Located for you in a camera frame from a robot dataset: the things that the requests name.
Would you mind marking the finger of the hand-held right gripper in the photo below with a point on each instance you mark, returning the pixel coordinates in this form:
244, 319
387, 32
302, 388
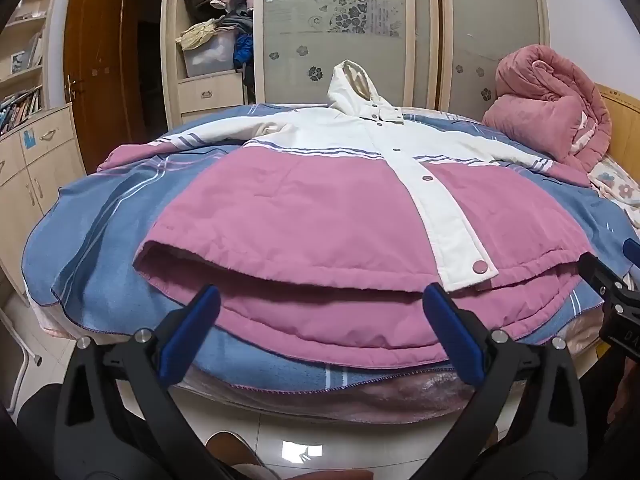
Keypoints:
632, 250
597, 272

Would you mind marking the row of books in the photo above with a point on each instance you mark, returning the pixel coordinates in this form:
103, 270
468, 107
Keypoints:
20, 110

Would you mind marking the beige wardrobe with glass doors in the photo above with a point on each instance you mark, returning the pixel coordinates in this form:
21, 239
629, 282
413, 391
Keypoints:
350, 30

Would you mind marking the clear plastic storage box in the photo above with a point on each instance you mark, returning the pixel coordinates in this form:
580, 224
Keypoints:
207, 57

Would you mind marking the wooden headboard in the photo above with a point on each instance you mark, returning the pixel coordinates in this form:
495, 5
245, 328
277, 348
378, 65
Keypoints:
625, 130

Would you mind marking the blue plaid bed sheet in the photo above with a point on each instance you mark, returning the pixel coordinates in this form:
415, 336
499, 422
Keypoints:
100, 260

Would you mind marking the floral pillow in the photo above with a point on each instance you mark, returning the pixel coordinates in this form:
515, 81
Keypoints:
615, 182

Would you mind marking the brown wooden door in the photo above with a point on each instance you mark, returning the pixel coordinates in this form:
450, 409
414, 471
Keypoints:
100, 70

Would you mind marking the rolled pink quilt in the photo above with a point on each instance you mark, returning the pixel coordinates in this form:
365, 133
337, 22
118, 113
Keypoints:
545, 105

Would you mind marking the small photo frame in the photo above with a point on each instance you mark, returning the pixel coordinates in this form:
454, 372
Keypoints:
19, 62

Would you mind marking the white metal frame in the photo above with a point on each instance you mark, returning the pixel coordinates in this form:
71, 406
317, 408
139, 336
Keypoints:
20, 345

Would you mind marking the pink and white hooded jacket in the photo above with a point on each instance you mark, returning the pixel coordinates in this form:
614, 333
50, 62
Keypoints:
300, 210

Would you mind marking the beige bookshelf cabinet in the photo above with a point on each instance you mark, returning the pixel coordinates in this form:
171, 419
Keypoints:
40, 170

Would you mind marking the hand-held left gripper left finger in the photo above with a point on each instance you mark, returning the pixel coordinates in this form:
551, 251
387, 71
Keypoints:
192, 330

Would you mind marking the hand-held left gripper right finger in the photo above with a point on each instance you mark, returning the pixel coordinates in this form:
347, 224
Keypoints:
450, 332

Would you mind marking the blue garment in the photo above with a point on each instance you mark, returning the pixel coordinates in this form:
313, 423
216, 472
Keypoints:
244, 50

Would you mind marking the brown slipper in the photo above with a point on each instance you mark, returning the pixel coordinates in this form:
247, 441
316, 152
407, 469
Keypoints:
232, 450

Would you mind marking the beige wardrobe drawer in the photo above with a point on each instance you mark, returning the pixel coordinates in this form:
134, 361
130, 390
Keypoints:
210, 92

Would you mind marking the crumpled yellow cloth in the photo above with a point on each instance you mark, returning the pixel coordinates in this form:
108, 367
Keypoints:
197, 35

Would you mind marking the grey clothes pile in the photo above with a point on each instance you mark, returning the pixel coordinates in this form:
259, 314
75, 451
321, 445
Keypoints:
236, 22

